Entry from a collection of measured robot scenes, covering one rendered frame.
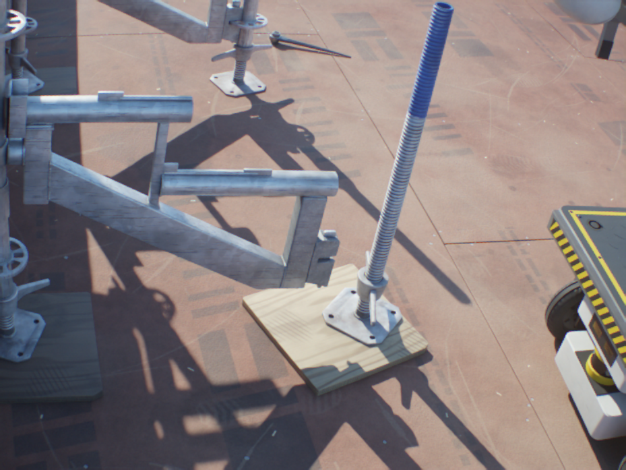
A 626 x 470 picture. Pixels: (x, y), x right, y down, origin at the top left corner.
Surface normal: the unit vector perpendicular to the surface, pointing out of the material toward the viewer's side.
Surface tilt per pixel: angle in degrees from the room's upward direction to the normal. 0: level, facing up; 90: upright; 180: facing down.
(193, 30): 90
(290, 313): 0
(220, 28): 90
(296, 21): 0
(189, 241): 90
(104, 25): 0
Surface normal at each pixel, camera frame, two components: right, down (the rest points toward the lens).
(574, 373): -0.96, -0.01
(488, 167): 0.18, -0.78
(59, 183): 0.27, 0.63
